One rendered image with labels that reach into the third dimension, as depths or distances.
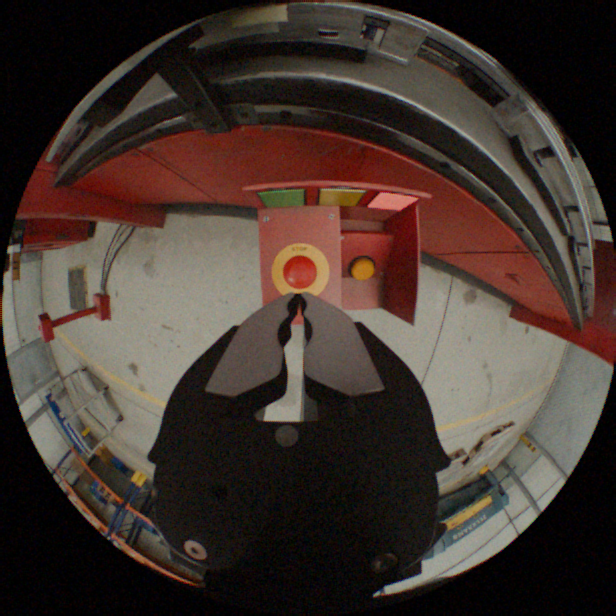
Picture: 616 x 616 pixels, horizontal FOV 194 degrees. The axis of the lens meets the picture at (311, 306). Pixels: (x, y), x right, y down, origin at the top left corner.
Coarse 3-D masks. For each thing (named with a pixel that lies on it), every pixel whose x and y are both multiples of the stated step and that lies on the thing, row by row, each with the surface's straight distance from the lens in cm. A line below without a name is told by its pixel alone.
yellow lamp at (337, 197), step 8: (320, 192) 20; (328, 192) 20; (336, 192) 20; (344, 192) 20; (352, 192) 20; (360, 192) 20; (320, 200) 22; (328, 200) 22; (336, 200) 22; (344, 200) 22; (352, 200) 22
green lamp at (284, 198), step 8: (264, 192) 19; (272, 192) 19; (280, 192) 19; (288, 192) 19; (296, 192) 19; (264, 200) 21; (272, 200) 21; (280, 200) 21; (288, 200) 21; (296, 200) 21
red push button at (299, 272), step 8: (296, 256) 21; (304, 256) 21; (288, 264) 20; (296, 264) 20; (304, 264) 20; (312, 264) 20; (288, 272) 20; (296, 272) 20; (304, 272) 20; (312, 272) 20; (288, 280) 20; (296, 280) 20; (304, 280) 20; (312, 280) 20; (296, 288) 21; (304, 288) 21
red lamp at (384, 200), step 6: (378, 198) 22; (384, 198) 22; (390, 198) 22; (396, 198) 22; (402, 198) 22; (408, 198) 22; (414, 198) 22; (372, 204) 23; (378, 204) 24; (384, 204) 24; (390, 204) 24; (396, 204) 24; (402, 204) 24; (408, 204) 24
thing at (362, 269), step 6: (354, 264) 29; (360, 264) 28; (366, 264) 29; (372, 264) 29; (354, 270) 29; (360, 270) 29; (366, 270) 29; (372, 270) 30; (354, 276) 30; (360, 276) 30; (366, 276) 30
